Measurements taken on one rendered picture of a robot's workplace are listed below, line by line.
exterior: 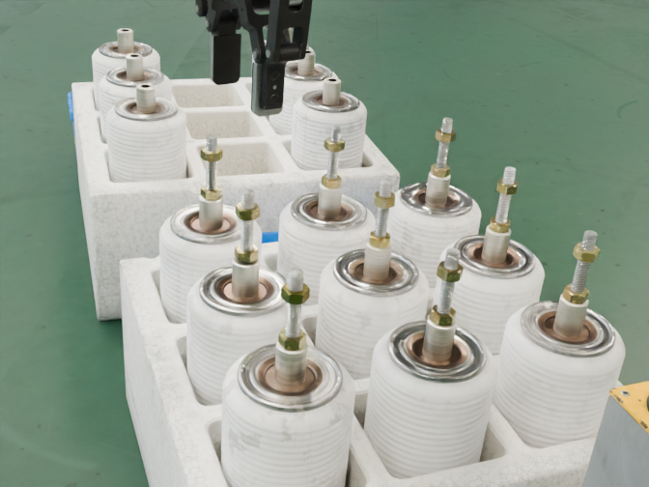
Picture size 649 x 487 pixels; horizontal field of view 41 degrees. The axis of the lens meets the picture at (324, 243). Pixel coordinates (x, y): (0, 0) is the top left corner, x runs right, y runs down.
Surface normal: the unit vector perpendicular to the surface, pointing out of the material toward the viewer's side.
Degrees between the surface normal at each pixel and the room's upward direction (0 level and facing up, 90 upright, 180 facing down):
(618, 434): 90
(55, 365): 0
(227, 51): 90
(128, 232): 90
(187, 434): 0
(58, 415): 0
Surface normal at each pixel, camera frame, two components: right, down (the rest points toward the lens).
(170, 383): 0.07, -0.87
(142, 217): 0.29, 0.49
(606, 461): -0.94, 0.11
